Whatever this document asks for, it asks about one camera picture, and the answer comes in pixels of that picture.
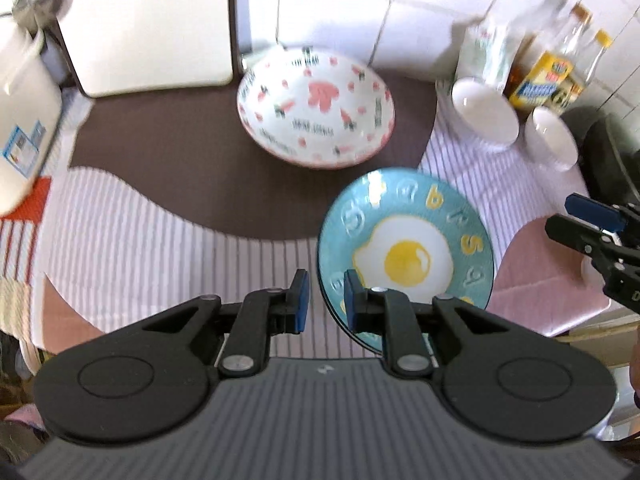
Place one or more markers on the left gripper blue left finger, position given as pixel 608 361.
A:
pixel 251 323

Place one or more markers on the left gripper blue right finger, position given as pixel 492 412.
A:
pixel 400 322

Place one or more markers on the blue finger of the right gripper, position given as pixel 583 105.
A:
pixel 585 239
pixel 607 218

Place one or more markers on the white ribbed bowl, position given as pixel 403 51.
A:
pixel 483 115
pixel 548 141

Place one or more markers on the blue egg plate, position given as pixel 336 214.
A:
pixel 404 230

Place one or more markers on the pink rabbit carrot plate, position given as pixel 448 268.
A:
pixel 316 108

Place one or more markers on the cooking wine bottle yellow label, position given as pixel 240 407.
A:
pixel 547 60

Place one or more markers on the white vinegar bottle yellow cap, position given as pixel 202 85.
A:
pixel 586 63

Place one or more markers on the striped table cover mat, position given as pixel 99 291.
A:
pixel 152 199

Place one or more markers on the white plastic bag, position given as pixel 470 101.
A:
pixel 490 47

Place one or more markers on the white cutting board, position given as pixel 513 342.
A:
pixel 124 46

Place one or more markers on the black wok with handle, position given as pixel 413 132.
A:
pixel 608 155

